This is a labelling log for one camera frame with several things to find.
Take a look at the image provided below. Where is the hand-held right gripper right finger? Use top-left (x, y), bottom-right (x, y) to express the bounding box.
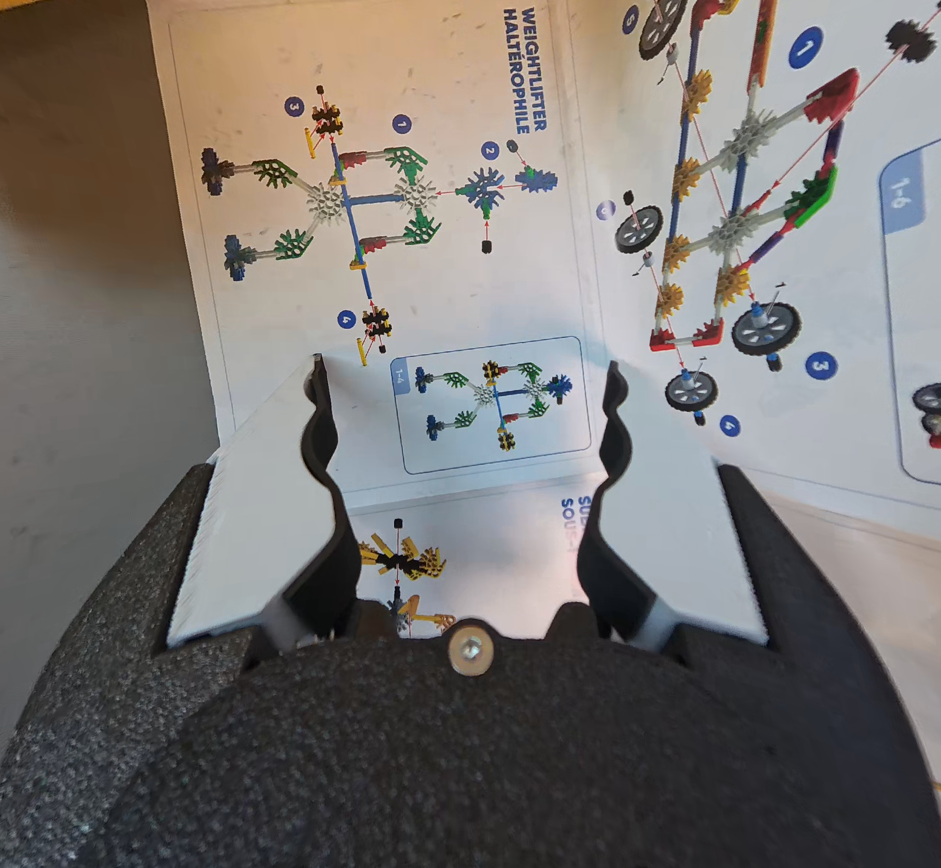
top-left (575, 361), bottom-right (770, 654)

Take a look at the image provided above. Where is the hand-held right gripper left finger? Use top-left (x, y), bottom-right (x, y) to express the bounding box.
top-left (165, 354), bottom-right (363, 654)

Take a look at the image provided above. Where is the folded paper instruction sheet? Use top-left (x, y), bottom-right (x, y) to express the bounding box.
top-left (140, 0), bottom-right (941, 788)

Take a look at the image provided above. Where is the grey desk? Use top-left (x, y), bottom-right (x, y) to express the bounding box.
top-left (0, 0), bottom-right (222, 759)

